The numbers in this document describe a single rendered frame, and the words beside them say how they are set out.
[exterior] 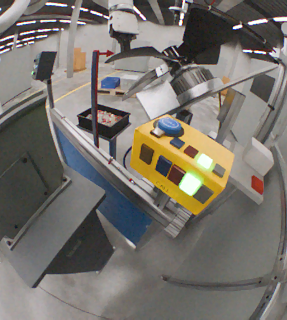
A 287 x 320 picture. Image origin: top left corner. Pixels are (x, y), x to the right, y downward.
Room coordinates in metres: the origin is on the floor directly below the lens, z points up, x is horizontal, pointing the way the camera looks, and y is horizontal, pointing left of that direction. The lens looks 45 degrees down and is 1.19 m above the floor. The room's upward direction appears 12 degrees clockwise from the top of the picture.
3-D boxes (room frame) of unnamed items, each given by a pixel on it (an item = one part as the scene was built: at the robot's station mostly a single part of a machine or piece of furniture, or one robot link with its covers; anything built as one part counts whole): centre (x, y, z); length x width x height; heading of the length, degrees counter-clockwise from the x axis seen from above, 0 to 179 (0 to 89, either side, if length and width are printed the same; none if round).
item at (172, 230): (0.65, -0.25, 0.04); 0.62 x 0.45 x 0.08; 58
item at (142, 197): (0.39, 0.27, 0.82); 0.90 x 0.04 x 0.08; 58
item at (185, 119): (0.70, -0.17, 0.46); 0.09 x 0.05 x 0.91; 148
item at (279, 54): (0.67, -0.64, 1.54); 0.10 x 0.07 x 0.09; 93
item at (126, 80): (3.65, 0.79, 0.31); 0.60 x 0.42 x 0.33; 4
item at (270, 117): (0.68, -0.73, 0.90); 0.08 x 0.06 x 1.80; 3
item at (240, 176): (0.45, -0.54, 0.85); 0.36 x 0.24 x 0.03; 148
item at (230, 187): (0.45, -0.54, 0.42); 0.04 x 0.04 x 0.83; 58
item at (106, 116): (0.57, 0.24, 0.84); 0.19 x 0.14 x 0.05; 73
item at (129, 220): (0.39, 0.27, 0.45); 0.82 x 0.02 x 0.66; 58
